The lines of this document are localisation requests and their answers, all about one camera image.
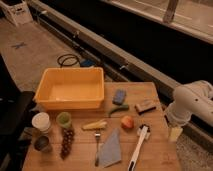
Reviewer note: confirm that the silver metal fork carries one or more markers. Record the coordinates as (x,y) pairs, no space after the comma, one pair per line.
(97,138)

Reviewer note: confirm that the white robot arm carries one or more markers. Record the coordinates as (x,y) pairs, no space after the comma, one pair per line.
(194,98)

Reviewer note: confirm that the green plastic cup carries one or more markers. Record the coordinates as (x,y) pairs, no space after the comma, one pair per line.
(64,120)

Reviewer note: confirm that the white paper cup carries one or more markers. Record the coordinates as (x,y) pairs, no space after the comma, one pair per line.
(41,121)

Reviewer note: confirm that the small metal cup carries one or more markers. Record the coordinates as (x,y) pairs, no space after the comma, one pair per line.
(42,144)

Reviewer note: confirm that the blue sponge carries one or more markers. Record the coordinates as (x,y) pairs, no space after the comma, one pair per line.
(119,97)

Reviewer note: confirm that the green toy pepper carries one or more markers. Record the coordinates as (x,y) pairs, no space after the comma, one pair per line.
(118,108)

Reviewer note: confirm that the blue object on floor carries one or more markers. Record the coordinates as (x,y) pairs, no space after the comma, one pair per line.
(87,63)

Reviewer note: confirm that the yellow plastic tub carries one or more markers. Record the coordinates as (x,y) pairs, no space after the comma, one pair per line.
(71,88)

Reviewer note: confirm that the brown black whiteboard eraser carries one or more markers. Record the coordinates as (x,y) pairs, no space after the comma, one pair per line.
(145,106)

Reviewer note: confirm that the orange toy peach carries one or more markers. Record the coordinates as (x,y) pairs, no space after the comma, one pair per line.
(127,122)

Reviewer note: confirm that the bunch of dark grapes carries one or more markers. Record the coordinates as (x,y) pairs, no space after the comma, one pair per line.
(67,139)

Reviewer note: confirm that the blue folded cloth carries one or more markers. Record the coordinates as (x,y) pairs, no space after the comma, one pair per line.
(110,151)

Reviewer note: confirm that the black chair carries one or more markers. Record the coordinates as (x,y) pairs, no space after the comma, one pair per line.
(15,106)

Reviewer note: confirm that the white storage crate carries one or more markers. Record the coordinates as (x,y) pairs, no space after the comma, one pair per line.
(18,14)

